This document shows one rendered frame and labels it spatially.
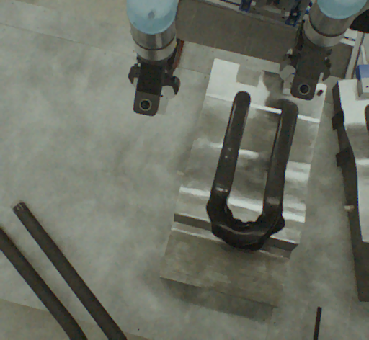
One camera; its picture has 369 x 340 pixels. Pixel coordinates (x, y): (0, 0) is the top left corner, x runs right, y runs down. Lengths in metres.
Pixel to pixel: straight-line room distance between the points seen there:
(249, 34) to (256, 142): 0.92
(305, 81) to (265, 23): 1.03
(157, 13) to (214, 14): 1.27
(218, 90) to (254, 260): 0.38
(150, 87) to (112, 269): 0.44
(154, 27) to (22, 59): 0.61
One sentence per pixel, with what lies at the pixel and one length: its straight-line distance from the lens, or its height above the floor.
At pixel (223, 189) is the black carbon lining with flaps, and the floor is 0.92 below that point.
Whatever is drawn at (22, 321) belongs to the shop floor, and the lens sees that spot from 2.09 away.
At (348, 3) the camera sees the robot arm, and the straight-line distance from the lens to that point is 0.92.
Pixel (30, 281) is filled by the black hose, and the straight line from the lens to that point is 1.20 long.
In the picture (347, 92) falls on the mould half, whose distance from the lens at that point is 1.31.
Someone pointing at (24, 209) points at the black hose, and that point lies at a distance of 1.24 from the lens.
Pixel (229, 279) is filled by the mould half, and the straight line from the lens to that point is 1.16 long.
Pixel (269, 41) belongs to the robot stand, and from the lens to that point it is 2.06.
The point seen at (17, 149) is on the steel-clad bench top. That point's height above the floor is 0.80.
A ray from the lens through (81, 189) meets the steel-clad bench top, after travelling 1.26.
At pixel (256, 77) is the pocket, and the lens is 1.27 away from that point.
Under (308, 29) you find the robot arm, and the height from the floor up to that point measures 1.14.
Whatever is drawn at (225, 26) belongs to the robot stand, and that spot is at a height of 0.21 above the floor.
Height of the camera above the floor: 2.01
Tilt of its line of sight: 75 degrees down
